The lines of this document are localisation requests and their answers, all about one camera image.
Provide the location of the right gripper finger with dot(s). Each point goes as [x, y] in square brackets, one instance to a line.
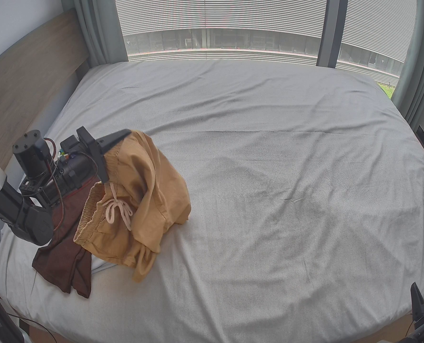
[418, 304]

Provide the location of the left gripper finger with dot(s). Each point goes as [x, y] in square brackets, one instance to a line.
[110, 140]

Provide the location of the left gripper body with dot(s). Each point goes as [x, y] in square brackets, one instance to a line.
[72, 177]

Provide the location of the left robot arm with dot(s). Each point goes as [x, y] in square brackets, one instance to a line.
[29, 148]

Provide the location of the bed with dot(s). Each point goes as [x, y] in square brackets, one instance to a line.
[269, 155]

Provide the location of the brown garment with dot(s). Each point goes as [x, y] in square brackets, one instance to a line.
[61, 259]

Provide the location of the white garment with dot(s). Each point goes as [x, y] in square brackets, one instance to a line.
[99, 264]

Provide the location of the grey-green curtain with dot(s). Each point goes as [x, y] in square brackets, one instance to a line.
[422, 48]
[90, 20]

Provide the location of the window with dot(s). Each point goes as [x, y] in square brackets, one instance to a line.
[233, 13]

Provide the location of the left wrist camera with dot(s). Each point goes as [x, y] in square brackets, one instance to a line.
[70, 144]

